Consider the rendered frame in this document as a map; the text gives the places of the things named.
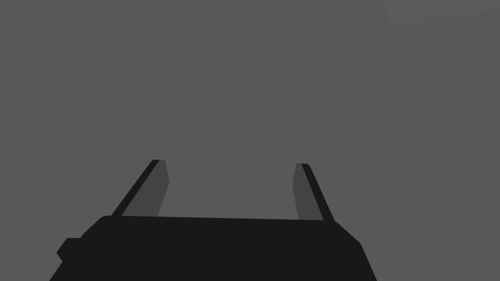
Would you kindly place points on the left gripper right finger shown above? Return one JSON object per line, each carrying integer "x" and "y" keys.
{"x": 308, "y": 195}

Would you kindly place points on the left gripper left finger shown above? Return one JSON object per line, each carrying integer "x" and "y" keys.
{"x": 146, "y": 191}

